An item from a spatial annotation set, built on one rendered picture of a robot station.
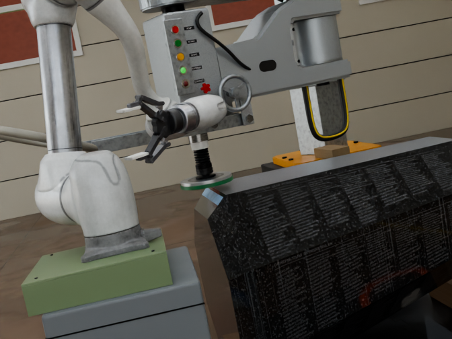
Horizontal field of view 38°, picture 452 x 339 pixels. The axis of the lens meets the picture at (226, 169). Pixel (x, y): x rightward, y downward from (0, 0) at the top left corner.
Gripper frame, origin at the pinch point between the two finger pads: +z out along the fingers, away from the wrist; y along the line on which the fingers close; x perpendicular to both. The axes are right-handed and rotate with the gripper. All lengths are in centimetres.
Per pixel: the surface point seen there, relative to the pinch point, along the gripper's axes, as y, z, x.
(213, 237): -53, -54, -23
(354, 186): -44, -101, 13
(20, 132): 0.9, 4.4, -45.8
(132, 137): -11, -42, -45
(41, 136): -1.3, -0.7, -42.3
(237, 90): 0, -77, -21
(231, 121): -13, -82, -30
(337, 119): -34, -187, -43
